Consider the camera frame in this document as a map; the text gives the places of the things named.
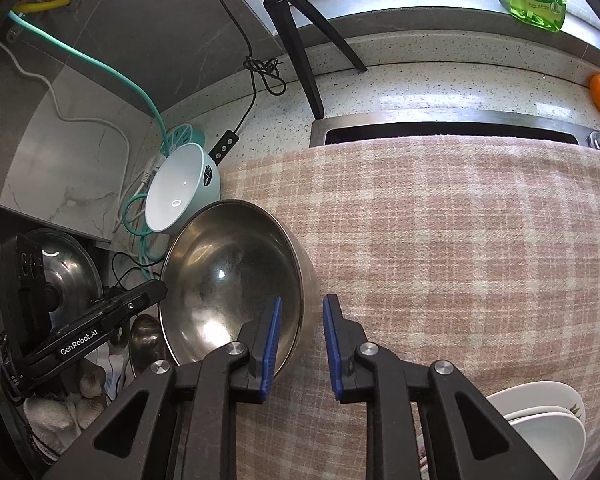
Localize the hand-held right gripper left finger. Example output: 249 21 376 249
40 296 283 480

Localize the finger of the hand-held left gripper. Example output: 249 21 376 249
97 279 168 328

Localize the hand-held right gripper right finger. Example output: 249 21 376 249
322 294 551 480

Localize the small red steel bowl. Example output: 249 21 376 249
129 314 168 378

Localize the large steel bowl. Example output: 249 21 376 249
158 199 317 378

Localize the light blue ceramic bowl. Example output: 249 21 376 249
144 143 222 235

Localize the large floral plate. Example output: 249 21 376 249
485 381 587 423

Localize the plain white plate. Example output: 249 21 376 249
502 402 583 423

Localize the small floral plate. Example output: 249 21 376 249
505 411 588 480

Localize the person's left hand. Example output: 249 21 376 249
22 360 111 461

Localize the steel pot lid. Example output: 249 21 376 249
27 228 104 333

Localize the beige plaid cloth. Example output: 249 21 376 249
175 135 600 480

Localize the round teal power strip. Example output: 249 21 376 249
162 122 206 158

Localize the steel sink rim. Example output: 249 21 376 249
310 108 581 148

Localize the yellow pipe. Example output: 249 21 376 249
11 0 73 13

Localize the black tripod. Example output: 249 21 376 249
240 0 368 120

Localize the black inline cable switch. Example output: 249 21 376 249
207 130 241 163

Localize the white cable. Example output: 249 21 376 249
0 35 131 196

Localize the teal cable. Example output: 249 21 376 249
7 10 173 266

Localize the black knotted cable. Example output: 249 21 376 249
205 0 288 153

